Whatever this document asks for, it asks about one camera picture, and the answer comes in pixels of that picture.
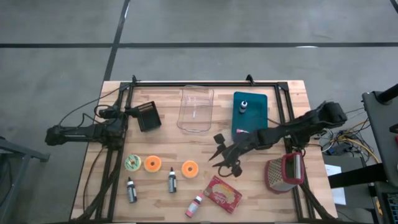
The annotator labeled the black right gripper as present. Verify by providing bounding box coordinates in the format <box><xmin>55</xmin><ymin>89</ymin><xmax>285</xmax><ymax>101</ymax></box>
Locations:
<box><xmin>208</xmin><ymin>129</ymin><xmax>261</xmax><ymax>179</ymax></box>

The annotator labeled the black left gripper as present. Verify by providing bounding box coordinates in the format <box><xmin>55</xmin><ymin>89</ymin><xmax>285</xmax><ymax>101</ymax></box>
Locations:
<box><xmin>98</xmin><ymin>105</ymin><xmax>141</xmax><ymax>120</ymax></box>

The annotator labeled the red cookie package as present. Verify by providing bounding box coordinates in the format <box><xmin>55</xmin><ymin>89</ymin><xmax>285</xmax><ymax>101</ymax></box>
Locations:
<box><xmin>203</xmin><ymin>175</ymin><xmax>243</xmax><ymax>215</ymax></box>

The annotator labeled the orange frosted toy donut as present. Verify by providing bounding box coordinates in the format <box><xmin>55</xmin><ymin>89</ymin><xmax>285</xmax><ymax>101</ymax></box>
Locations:
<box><xmin>143</xmin><ymin>155</ymin><xmax>163</xmax><ymax>174</ymax></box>
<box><xmin>181</xmin><ymin>159</ymin><xmax>200</xmax><ymax>179</ymax></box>

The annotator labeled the green frosted toy donut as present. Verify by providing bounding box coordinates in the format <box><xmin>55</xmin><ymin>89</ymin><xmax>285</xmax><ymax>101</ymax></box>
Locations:
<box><xmin>124</xmin><ymin>154</ymin><xmax>142</xmax><ymax>172</ymax></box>

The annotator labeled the black slotted plastic basket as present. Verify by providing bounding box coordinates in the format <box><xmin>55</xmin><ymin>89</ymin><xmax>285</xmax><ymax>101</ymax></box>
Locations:
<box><xmin>136</xmin><ymin>101</ymin><xmax>162</xmax><ymax>133</ymax></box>

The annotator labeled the blue plastic bin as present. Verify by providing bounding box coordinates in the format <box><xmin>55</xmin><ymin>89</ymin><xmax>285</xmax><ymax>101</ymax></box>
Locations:
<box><xmin>231</xmin><ymin>91</ymin><xmax>269</xmax><ymax>141</ymax></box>

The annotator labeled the clear plastic container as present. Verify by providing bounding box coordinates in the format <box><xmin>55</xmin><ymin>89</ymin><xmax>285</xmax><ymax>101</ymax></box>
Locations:
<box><xmin>176</xmin><ymin>85</ymin><xmax>215</xmax><ymax>134</ymax></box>

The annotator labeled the white paper sheet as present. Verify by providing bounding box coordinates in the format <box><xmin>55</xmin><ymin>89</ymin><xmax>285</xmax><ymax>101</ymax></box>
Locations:
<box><xmin>324</xmin><ymin>164</ymin><xmax>347</xmax><ymax>206</ymax></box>

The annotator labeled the grey metal stand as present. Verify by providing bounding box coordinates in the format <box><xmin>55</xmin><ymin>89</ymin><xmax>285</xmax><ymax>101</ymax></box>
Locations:
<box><xmin>0</xmin><ymin>136</ymin><xmax>50</xmax><ymax>224</ymax></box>

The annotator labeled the black flat bar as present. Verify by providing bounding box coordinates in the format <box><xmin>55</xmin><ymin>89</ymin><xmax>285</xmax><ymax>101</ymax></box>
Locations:
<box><xmin>328</xmin><ymin>162</ymin><xmax>388</xmax><ymax>189</ymax></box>

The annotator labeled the grey equipment cart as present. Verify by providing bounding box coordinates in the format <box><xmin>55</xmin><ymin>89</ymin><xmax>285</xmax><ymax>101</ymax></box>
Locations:
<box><xmin>361</xmin><ymin>83</ymin><xmax>398</xmax><ymax>224</ymax></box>

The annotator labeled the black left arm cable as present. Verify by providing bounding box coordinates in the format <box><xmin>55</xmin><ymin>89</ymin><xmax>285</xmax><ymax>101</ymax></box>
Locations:
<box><xmin>58</xmin><ymin>88</ymin><xmax>122</xmax><ymax>127</ymax></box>

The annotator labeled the metal box grater red handle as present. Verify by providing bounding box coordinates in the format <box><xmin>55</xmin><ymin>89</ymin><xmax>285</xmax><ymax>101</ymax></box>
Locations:
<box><xmin>264</xmin><ymin>152</ymin><xmax>305</xmax><ymax>195</ymax></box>

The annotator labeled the black aluminium table frame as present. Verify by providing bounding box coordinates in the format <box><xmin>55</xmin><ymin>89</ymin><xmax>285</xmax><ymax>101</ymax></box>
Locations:
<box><xmin>93</xmin><ymin>81</ymin><xmax>315</xmax><ymax>222</ymax></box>

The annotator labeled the thin brown cable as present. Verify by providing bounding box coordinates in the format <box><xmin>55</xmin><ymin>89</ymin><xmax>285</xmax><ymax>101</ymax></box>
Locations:
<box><xmin>82</xmin><ymin>146</ymin><xmax>105</xmax><ymax>215</ymax></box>

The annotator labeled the black braided cable bundle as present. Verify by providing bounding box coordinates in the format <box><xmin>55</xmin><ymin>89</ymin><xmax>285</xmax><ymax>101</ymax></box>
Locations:
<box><xmin>298</xmin><ymin>182</ymin><xmax>332</xmax><ymax>222</ymax></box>
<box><xmin>76</xmin><ymin>146</ymin><xmax>124</xmax><ymax>222</ymax></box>

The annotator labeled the yellow cable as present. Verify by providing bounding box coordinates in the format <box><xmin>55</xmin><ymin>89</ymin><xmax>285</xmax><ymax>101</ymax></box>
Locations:
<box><xmin>338</xmin><ymin>130</ymin><xmax>381</xmax><ymax>165</ymax></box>

